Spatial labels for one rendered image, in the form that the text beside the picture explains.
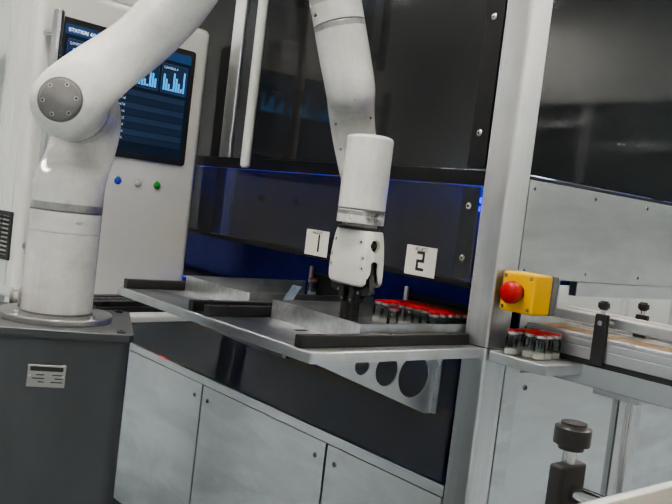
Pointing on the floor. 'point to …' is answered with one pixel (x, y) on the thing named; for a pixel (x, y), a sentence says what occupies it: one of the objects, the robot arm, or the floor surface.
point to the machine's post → (497, 247)
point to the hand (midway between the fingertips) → (349, 313)
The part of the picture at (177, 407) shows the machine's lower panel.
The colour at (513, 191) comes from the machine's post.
